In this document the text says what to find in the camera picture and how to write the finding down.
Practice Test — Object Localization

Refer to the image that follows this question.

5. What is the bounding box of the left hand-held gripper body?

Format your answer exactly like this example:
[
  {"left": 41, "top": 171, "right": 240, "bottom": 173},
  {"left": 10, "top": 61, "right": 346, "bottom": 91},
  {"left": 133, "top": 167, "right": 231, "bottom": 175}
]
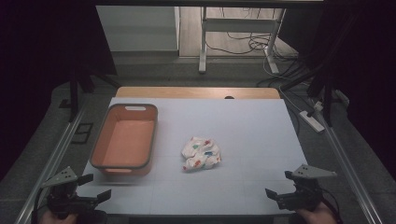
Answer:
[{"left": 40, "top": 166, "right": 107, "bottom": 220}]

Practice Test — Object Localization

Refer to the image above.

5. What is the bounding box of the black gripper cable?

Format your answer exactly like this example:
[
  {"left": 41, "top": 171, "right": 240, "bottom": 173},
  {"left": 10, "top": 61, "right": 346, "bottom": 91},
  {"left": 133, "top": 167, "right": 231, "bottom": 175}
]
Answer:
[
  {"left": 321, "top": 188, "right": 343, "bottom": 224},
  {"left": 30, "top": 186, "right": 48, "bottom": 224}
]

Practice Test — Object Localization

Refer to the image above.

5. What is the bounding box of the white table mat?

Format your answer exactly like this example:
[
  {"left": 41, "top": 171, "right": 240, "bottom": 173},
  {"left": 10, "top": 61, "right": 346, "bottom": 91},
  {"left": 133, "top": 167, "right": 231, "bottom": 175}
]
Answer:
[{"left": 76, "top": 96, "right": 309, "bottom": 217}]

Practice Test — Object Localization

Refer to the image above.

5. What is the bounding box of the white floor cable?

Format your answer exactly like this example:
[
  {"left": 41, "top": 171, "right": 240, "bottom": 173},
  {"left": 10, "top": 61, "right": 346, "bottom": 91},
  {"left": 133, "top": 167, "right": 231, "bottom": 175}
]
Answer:
[{"left": 278, "top": 85, "right": 305, "bottom": 114}]

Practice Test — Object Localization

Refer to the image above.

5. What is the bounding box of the orange plastic basket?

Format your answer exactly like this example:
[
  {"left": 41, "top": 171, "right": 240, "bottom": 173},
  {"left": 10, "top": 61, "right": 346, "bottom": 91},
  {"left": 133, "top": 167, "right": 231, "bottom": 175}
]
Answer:
[{"left": 89, "top": 103, "right": 159, "bottom": 177}]

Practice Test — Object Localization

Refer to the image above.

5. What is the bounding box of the black floor cable tangle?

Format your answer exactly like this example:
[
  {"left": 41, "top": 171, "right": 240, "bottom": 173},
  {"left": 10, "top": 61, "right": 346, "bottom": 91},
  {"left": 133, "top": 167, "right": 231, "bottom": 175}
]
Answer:
[{"left": 205, "top": 31, "right": 312, "bottom": 88}]

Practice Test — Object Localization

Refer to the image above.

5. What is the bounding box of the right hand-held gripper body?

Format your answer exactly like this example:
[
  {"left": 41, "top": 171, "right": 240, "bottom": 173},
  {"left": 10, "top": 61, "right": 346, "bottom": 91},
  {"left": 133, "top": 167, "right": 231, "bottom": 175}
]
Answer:
[{"left": 276, "top": 163, "right": 338, "bottom": 212}]

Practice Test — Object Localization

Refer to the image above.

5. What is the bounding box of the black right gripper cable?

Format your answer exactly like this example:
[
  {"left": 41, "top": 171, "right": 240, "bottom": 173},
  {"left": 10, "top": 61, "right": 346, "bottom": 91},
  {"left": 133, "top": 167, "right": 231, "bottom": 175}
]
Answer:
[{"left": 321, "top": 188, "right": 343, "bottom": 224}]

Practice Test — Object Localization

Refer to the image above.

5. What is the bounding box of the white cloth with coloured print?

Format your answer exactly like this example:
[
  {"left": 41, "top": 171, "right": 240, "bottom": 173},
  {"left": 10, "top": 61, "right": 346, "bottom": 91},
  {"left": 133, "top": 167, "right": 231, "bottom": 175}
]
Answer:
[{"left": 180, "top": 135, "right": 222, "bottom": 173}]

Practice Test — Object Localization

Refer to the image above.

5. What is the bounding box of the person's right hand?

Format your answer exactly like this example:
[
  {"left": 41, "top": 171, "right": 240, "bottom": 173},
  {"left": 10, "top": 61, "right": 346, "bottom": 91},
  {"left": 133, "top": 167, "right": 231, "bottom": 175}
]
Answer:
[{"left": 294, "top": 203, "right": 339, "bottom": 224}]

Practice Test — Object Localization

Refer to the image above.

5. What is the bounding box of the white power strip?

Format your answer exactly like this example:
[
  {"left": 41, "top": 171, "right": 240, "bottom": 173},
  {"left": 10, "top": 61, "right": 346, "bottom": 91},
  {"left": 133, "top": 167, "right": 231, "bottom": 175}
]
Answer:
[{"left": 299, "top": 110, "right": 326, "bottom": 133}]

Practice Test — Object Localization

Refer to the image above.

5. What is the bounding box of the black curtain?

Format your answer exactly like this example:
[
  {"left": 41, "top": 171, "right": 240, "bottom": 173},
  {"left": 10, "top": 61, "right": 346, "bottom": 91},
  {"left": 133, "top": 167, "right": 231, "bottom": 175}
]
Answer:
[
  {"left": 278, "top": 0, "right": 396, "bottom": 181},
  {"left": 0, "top": 0, "right": 118, "bottom": 181}
]

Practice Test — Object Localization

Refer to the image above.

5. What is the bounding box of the white metal desk frame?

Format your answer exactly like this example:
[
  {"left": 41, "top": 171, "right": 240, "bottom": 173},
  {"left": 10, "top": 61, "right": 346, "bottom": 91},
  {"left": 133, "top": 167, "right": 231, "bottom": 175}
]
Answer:
[{"left": 198, "top": 6, "right": 288, "bottom": 75}]

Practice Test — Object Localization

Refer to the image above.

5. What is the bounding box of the aluminium rail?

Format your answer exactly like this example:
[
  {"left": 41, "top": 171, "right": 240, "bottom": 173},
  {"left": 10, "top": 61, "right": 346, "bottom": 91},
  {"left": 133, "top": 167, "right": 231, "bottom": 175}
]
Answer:
[
  {"left": 13, "top": 104, "right": 88, "bottom": 224},
  {"left": 311, "top": 99, "right": 385, "bottom": 224}
]

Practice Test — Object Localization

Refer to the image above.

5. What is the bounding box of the black metal stand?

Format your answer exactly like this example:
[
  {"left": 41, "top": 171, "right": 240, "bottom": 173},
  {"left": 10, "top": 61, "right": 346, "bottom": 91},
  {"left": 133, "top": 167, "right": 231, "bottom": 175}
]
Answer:
[
  {"left": 279, "top": 15, "right": 359, "bottom": 127},
  {"left": 59, "top": 66, "right": 122, "bottom": 122}
]

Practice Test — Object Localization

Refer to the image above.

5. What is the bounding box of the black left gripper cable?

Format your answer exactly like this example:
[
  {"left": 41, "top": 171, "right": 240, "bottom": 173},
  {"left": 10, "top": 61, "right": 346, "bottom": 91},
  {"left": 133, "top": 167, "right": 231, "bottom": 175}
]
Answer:
[{"left": 30, "top": 186, "right": 48, "bottom": 224}]

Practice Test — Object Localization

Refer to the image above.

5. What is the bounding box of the person's left hand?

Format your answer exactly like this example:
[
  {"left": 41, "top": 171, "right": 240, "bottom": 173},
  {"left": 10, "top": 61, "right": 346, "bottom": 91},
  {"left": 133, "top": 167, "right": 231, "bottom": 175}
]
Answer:
[{"left": 38, "top": 209, "right": 78, "bottom": 224}]

